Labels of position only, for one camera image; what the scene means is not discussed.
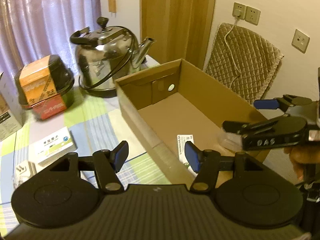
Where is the open brown cardboard box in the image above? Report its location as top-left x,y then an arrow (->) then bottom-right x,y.
116,59 -> 265,186

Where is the long white herbal box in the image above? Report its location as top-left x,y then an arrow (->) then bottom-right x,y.
177,134 -> 197,177

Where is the purple curtain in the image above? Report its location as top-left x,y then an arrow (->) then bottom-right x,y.
0,0 -> 102,81

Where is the plaid tablecloth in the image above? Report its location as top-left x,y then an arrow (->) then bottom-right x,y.
1,86 -> 169,236

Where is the white product carton box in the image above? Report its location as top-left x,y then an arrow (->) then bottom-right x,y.
0,72 -> 23,141

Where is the white green medicine box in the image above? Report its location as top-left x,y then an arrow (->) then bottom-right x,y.
28,127 -> 77,167

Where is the clear plastic packaging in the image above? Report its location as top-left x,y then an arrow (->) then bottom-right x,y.
13,160 -> 37,189

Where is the single wall socket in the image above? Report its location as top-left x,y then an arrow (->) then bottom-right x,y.
291,29 -> 310,54

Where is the double wall socket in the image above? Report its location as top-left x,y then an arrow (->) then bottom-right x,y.
232,2 -> 261,25

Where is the quilted brown chair cushion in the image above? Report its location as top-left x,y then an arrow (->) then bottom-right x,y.
204,23 -> 284,104

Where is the stainless steel kettle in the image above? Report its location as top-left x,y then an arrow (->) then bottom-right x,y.
70,17 -> 155,98

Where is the person right hand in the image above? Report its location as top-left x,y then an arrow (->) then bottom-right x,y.
284,146 -> 311,181

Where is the black orange food container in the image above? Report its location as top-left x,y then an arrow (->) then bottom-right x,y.
15,55 -> 75,120

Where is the wooden door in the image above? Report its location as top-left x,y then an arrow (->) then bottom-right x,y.
140,0 -> 215,69

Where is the blue label plastic case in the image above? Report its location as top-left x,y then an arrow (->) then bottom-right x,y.
217,128 -> 242,152

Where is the white charger cable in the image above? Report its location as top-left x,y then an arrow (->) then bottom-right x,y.
224,10 -> 242,88

